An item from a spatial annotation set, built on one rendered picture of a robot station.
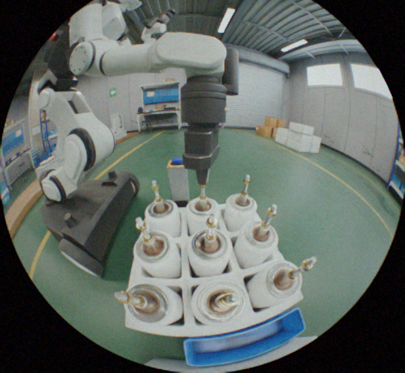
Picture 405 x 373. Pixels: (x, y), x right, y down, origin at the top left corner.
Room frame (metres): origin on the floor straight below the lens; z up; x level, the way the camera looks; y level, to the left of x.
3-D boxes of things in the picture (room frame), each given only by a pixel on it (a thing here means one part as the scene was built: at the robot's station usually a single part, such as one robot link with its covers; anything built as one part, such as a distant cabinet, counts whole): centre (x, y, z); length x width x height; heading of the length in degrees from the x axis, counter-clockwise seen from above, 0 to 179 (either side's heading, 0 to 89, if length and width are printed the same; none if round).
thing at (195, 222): (0.24, 0.00, 0.16); 0.10 x 0.10 x 0.18
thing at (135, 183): (0.56, 0.50, 0.10); 0.20 x 0.05 x 0.20; 96
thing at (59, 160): (0.90, 2.31, 0.45); 0.82 x 0.57 x 0.74; 6
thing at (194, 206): (0.24, 0.00, 0.25); 0.08 x 0.08 x 0.01
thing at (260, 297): (0.02, -0.15, 0.16); 0.10 x 0.10 x 0.18
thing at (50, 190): (0.27, 0.75, 0.28); 0.21 x 0.20 x 0.13; 96
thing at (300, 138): (2.05, -2.07, 0.27); 0.39 x 0.39 x 0.18; 7
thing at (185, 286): (0.12, -0.02, 0.09); 0.39 x 0.39 x 0.18; 7
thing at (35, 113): (1.64, 6.53, 2.00); 0.58 x 0.58 x 4.00; 6
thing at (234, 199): (0.26, -0.12, 0.25); 0.08 x 0.08 x 0.01
